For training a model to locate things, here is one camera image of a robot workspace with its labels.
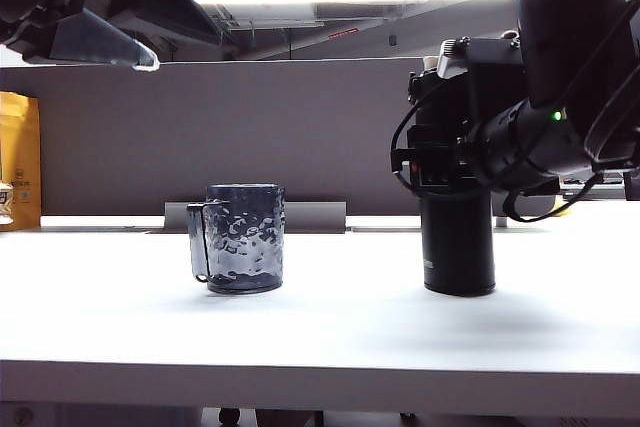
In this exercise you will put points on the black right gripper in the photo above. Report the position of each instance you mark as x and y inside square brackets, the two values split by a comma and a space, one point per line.
[440, 157]

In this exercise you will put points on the black thermos with flip lid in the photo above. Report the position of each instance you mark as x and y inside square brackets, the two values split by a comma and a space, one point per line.
[457, 242]

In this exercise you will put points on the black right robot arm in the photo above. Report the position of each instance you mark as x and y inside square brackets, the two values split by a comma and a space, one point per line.
[570, 47]

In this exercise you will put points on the grey partition support foot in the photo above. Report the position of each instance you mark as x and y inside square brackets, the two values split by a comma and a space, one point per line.
[501, 222]

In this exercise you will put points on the red ceiling sign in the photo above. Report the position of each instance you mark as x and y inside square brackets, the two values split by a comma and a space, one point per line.
[343, 35]

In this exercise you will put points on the grey desk partition panel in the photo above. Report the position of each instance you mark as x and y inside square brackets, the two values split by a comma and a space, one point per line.
[250, 132]

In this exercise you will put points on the yellow paper bag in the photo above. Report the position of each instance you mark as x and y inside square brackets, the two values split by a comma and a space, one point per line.
[22, 157]

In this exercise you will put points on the textured dark glass mug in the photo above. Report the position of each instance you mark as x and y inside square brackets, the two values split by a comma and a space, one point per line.
[245, 242]

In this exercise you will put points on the black chair caster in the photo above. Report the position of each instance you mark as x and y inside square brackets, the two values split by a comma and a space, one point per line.
[229, 416]

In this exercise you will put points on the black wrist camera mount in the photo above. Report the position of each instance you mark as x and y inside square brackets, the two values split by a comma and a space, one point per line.
[492, 72]

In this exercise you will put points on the grey metal partition bracket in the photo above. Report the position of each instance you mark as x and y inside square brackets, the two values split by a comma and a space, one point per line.
[315, 217]

